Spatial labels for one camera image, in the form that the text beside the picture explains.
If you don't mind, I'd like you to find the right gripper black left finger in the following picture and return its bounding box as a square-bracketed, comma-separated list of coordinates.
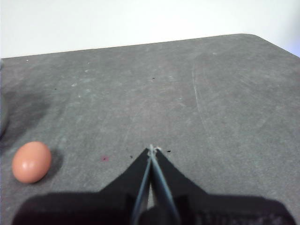
[11, 145, 152, 225]

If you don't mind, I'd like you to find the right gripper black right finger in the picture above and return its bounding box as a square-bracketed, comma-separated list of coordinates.
[151, 147, 298, 225]

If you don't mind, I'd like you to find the sage green electric pot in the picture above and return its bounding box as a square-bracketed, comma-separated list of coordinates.
[0, 58, 9, 139]

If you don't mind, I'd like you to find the brown egg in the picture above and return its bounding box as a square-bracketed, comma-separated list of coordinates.
[11, 141, 52, 184]

